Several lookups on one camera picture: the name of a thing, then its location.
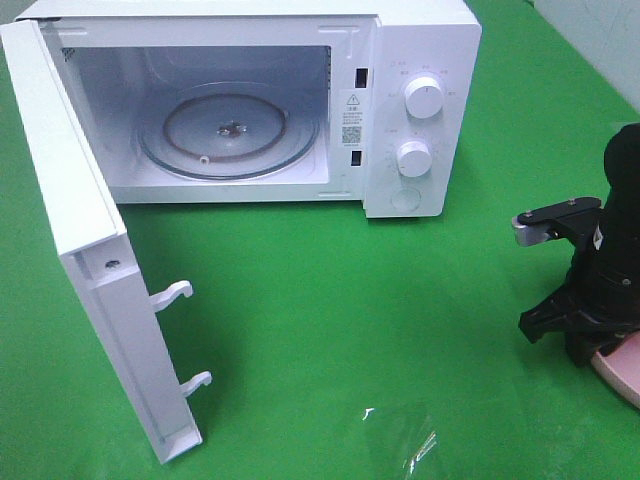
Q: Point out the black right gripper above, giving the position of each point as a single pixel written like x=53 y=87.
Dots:
x=603 y=280

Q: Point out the pink round plate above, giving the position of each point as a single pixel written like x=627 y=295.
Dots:
x=621 y=369

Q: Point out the round white door release button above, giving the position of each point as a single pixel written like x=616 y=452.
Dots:
x=406 y=200

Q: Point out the white microwave door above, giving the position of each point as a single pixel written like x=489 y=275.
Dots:
x=94 y=248

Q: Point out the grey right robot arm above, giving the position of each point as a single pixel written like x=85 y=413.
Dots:
x=621 y=166

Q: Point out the lower white microwave knob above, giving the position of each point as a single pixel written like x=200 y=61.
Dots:
x=413 y=159

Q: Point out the white microwave knob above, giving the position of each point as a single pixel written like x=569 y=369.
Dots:
x=424 y=96
x=413 y=159

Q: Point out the green table mat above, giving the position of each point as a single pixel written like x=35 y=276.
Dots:
x=340 y=347

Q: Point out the upper white microwave knob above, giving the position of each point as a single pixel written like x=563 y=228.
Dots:
x=424 y=96

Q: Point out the white microwave oven body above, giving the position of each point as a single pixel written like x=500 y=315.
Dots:
x=114 y=57

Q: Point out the glass microwave turntable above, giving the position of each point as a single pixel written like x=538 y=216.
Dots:
x=226 y=131

